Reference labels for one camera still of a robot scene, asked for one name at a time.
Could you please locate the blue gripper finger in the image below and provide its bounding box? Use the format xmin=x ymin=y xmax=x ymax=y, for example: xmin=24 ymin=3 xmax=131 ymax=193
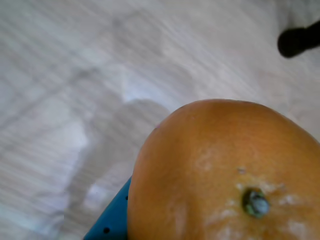
xmin=83 ymin=176 xmax=133 ymax=240

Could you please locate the small orange with green stem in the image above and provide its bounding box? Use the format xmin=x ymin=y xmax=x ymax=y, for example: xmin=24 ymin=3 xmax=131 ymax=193
xmin=127 ymin=98 xmax=320 ymax=240

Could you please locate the dark stand foot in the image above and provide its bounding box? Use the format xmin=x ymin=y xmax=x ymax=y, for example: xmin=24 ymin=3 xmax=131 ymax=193
xmin=277 ymin=21 xmax=320 ymax=59

